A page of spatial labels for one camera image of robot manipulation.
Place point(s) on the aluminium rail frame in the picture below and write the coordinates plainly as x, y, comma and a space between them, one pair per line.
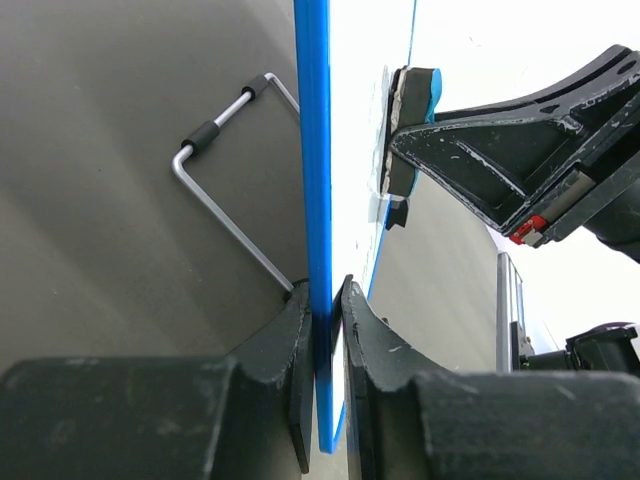
512, 340

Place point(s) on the black whiteboard foot clip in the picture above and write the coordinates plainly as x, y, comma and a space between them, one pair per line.
397, 214

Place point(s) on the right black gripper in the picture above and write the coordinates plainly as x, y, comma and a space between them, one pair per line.
560, 158

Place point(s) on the blue felt eraser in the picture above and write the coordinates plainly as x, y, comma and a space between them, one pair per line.
413, 97

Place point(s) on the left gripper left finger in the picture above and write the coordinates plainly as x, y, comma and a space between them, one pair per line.
243, 415

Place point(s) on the blue framed whiteboard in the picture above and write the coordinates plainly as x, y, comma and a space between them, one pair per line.
347, 53

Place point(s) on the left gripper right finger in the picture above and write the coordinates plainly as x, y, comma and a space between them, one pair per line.
409, 418

